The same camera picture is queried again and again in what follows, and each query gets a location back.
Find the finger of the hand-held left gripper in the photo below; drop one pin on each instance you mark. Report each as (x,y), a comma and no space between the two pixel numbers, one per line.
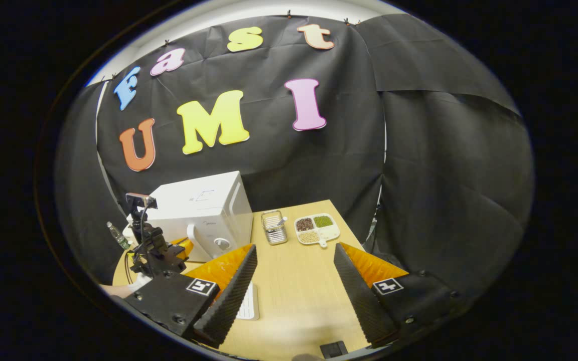
(184,246)

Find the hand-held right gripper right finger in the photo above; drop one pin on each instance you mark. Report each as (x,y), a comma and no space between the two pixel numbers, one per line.
(362,296)

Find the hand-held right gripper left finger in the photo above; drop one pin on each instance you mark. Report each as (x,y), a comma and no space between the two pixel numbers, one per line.
(229,296)

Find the white microwave oven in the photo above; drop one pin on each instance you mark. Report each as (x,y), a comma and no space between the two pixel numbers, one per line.
(203,200)

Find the white rectangular tray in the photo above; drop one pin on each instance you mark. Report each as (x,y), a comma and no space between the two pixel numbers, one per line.
(249,303)

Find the clear water bottle green label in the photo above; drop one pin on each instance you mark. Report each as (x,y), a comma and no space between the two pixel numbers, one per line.
(118,236)

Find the divided dish of beans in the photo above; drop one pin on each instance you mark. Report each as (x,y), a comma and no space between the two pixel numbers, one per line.
(316,228)

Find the metal mesh basket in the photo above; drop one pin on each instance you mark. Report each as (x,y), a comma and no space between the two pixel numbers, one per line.
(275,228)

